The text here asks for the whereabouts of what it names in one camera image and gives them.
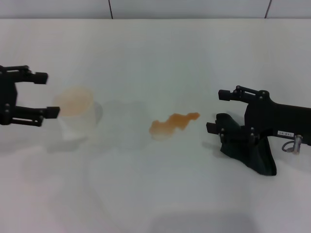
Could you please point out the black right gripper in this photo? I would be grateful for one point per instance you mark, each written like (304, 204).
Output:
(279, 119)

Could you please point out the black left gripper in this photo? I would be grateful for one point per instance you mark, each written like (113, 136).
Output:
(7, 97)

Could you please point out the white plastic cup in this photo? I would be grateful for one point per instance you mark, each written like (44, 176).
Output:
(80, 121)

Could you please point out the dark blue rag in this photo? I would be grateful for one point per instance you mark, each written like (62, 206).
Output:
(257, 157)

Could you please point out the brown water stain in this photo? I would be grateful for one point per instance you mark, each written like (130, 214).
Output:
(175, 123)

